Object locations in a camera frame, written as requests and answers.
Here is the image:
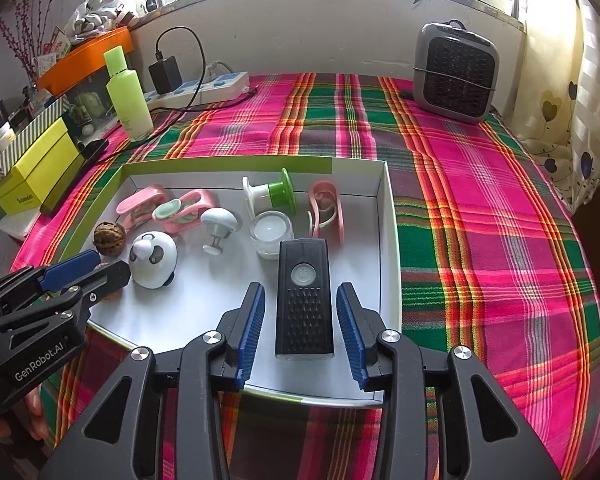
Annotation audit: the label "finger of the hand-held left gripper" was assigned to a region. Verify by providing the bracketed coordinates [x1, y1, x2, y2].
[0, 250, 102, 317]
[0, 260, 133, 335]

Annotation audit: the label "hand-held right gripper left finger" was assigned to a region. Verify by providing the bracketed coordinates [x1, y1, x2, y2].
[40, 281, 267, 480]

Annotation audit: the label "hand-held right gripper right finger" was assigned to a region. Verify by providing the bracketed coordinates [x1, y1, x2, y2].
[336, 281, 563, 480]

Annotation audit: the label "white panda toy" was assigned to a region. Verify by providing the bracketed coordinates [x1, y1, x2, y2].
[128, 231, 179, 291]

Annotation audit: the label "green cardboard box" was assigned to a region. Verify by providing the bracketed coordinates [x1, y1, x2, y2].
[60, 156, 405, 407]

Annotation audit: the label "pink plastic clip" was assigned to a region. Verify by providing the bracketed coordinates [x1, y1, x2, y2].
[307, 180, 345, 245]
[116, 185, 171, 228]

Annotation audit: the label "white round cap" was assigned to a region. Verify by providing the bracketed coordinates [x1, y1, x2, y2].
[250, 211, 295, 260]

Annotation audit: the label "pink clip with teal pad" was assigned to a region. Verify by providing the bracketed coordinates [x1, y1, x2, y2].
[152, 189, 217, 235]

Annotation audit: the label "white mushroom-shaped knob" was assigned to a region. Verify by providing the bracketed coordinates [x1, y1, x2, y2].
[200, 207, 239, 257]

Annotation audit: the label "person's left hand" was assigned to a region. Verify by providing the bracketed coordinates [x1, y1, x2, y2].
[24, 384, 57, 445]

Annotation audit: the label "yellow-green shoe box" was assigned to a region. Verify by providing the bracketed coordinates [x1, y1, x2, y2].
[0, 117, 86, 223]

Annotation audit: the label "green and white spool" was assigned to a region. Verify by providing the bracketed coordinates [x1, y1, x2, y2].
[242, 167, 297, 218]

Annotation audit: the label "grey chevron striped box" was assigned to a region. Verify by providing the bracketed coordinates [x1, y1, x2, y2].
[0, 97, 68, 176]

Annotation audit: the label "green fuzzy ball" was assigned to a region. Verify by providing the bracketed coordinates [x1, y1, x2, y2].
[75, 92, 103, 121]

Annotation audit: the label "clear plastic tank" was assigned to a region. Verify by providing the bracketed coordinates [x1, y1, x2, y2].
[62, 77, 131, 136]

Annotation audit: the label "pink green plaid tablecloth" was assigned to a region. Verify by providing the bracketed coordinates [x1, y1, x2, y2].
[10, 72, 600, 480]

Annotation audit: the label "green lotion bottle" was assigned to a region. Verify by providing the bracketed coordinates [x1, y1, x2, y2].
[103, 46, 155, 142]

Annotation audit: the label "printed paper card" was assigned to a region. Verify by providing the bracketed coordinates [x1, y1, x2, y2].
[35, 50, 63, 73]

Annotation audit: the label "orange plastic lid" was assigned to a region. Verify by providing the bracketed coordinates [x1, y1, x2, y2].
[36, 26, 133, 96]

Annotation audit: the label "black charger adapter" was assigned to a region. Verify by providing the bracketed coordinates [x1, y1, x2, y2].
[148, 57, 183, 95]

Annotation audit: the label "white power strip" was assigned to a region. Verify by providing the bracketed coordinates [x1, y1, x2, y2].
[142, 71, 251, 109]

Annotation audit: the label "dried pink flower branches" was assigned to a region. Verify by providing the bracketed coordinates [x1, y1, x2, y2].
[0, 0, 66, 86]

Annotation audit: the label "pile of white gloves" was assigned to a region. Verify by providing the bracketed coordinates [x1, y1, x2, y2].
[67, 0, 131, 36]

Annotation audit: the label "grey small heater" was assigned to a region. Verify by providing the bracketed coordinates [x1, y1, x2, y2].
[412, 20, 500, 125]

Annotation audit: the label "heart print curtain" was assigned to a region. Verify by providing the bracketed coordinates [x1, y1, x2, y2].
[510, 0, 600, 211]

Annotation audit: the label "black cable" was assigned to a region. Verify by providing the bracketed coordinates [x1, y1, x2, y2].
[100, 26, 260, 158]

